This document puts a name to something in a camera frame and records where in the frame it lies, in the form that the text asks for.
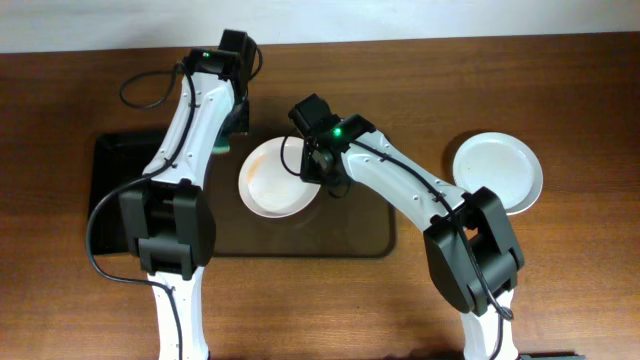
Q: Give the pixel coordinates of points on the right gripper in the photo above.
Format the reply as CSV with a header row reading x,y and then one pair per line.
x,y
309,172

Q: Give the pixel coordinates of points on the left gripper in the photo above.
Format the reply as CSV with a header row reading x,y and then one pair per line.
x,y
241,123

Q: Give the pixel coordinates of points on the green scrubbing sponge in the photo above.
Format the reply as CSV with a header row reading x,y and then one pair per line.
x,y
221,145

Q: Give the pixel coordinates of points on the white plate top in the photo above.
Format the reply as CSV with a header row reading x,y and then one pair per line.
x,y
267,188

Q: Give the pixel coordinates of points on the white plate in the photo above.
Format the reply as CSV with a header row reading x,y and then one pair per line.
x,y
522,193
267,188

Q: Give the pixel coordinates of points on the pale blue plate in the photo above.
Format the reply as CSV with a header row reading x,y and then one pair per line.
x,y
492,160

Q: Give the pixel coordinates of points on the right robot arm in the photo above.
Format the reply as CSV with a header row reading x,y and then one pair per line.
x,y
472,251

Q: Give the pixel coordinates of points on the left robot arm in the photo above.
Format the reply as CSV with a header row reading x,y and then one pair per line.
x,y
167,220

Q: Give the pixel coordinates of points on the brown plastic serving tray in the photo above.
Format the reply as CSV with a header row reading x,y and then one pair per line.
x,y
355,223

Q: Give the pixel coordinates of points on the black plastic tray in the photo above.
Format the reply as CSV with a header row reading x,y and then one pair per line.
x,y
118,158

